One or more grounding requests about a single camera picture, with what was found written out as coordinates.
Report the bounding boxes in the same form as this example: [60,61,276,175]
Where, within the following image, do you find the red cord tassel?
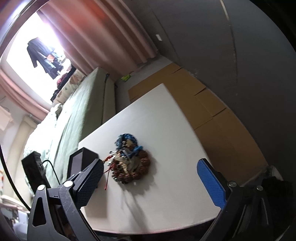
[103,155,114,191]

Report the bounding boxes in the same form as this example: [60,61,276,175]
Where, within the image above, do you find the brown rudraksha bead bracelet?
[110,150,152,185]

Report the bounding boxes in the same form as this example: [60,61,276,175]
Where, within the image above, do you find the yellow green floor item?
[120,74,131,82]

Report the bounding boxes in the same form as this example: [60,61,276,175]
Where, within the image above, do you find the green covered bed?
[23,67,116,187]

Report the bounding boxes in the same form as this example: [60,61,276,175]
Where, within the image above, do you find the dark grey wardrobe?
[127,1,295,175]

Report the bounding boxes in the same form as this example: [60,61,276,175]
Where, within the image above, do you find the dark hanging clothes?
[27,38,63,79]

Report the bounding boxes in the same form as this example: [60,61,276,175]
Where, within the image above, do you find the pink curtain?
[0,0,158,119]

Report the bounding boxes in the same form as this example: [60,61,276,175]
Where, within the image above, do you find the black jewelry box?
[67,148,104,182]

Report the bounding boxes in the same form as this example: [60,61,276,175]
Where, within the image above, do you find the blue woven bracelet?
[114,133,144,156]

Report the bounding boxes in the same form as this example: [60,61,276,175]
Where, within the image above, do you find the flattened cardboard sheet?
[128,63,267,185]

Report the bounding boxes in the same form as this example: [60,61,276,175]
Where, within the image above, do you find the clothes pile on sill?
[50,65,81,103]

